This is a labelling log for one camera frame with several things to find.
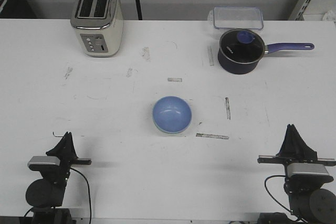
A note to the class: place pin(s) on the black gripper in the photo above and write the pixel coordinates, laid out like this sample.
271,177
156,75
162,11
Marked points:
60,176
303,153

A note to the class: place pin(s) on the blue plastic bowl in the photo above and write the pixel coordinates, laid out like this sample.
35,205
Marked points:
171,114

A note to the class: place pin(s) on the green plastic bowl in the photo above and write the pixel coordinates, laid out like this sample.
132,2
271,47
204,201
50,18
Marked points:
170,134

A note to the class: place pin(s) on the dark blue saucepan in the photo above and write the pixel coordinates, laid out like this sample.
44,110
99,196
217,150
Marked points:
244,68

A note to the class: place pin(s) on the glass pot lid blue knob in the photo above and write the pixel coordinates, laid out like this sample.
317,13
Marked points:
242,46

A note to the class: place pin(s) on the clear plastic food container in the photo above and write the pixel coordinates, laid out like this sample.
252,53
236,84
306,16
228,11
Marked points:
230,17

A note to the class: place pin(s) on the cream two-slot toaster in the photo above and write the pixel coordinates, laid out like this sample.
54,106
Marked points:
98,25

